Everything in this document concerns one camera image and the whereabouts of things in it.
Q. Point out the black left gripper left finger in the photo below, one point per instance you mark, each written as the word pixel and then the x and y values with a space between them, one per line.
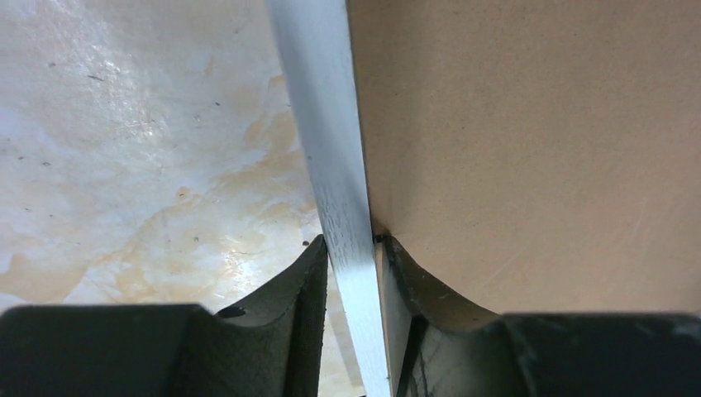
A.
pixel 266 344

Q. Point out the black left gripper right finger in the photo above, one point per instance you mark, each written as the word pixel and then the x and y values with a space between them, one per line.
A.
pixel 442 344

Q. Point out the brown cardboard backing board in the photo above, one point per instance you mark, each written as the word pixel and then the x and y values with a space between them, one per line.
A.
pixel 537 155

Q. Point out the white picture frame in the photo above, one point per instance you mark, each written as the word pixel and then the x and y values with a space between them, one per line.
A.
pixel 314 43

